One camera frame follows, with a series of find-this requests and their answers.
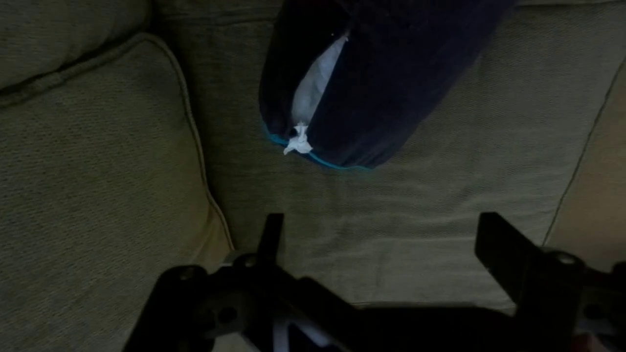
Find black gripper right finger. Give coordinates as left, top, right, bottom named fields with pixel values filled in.
left=474, top=212, right=626, bottom=352

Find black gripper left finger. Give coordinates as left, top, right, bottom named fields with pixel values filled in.
left=124, top=212, right=355, bottom=352

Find grey-green fabric sofa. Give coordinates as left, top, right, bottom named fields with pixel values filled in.
left=0, top=0, right=626, bottom=352

